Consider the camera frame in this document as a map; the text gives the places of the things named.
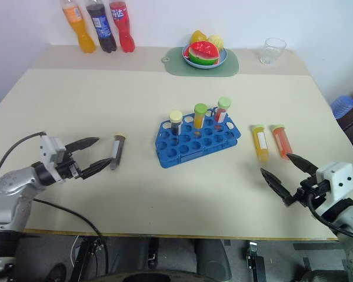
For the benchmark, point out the toy yellow fruit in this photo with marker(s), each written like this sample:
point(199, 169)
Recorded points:
point(217, 41)

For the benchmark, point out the red soda bottle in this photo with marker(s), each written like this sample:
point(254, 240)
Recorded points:
point(123, 25)

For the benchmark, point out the toy orange fruit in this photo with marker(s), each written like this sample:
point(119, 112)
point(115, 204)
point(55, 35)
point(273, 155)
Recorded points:
point(197, 36)

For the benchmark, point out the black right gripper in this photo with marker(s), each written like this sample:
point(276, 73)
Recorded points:
point(309, 192)

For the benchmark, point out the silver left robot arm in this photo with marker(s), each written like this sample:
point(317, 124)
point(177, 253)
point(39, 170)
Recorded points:
point(13, 188)

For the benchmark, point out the black bracket under table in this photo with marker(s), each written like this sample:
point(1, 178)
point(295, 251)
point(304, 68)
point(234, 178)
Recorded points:
point(254, 258)
point(152, 253)

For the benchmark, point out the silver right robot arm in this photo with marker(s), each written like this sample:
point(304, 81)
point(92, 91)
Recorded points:
point(348, 223)

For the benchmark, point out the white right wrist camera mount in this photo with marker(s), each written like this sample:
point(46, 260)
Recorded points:
point(338, 179)

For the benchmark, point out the toy watermelon slice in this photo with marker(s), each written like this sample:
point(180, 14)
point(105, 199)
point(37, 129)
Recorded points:
point(203, 53)

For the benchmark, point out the orange soda bottle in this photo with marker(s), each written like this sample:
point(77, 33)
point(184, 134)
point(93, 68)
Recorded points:
point(79, 28)

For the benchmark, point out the clear glass cup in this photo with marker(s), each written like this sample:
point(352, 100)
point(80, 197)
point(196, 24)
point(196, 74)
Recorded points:
point(271, 51)

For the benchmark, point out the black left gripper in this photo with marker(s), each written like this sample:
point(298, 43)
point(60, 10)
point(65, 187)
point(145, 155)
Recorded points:
point(68, 168)

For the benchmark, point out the green silicone mat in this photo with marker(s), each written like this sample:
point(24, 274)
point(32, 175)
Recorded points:
point(203, 66)

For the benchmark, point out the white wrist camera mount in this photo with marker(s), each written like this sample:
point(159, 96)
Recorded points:
point(338, 179)
point(50, 149)

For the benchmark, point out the blue test tube rack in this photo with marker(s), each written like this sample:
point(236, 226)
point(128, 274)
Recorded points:
point(197, 139)

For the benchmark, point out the blue stacked stool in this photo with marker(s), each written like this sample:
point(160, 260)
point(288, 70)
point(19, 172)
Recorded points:
point(342, 106)

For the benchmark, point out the dark round base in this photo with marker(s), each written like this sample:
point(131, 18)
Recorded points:
point(153, 277)

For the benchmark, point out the dark cola bottle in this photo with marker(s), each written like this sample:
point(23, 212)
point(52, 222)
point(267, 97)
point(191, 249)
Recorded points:
point(101, 26)

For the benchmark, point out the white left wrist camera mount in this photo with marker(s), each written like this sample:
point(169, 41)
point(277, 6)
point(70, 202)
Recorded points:
point(50, 149)

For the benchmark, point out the yellow liquid tube green cap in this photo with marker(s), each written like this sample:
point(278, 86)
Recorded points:
point(261, 143)

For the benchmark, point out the light blue plate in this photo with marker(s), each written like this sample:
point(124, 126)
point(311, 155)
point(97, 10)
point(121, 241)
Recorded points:
point(204, 60)

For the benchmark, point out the orange-red liquid tube green cap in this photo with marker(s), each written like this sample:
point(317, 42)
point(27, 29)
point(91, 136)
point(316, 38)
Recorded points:
point(282, 141)

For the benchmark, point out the orange liquid tube green cap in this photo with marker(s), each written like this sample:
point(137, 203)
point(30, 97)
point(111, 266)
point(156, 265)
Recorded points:
point(199, 116)

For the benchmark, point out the dark liquid tube yellow cap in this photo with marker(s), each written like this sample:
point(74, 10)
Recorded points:
point(176, 122)
point(118, 151)

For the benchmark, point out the black stand frame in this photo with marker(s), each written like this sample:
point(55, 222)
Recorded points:
point(85, 258)

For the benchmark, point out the red liquid tube green cap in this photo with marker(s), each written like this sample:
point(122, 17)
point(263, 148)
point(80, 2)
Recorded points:
point(222, 110)

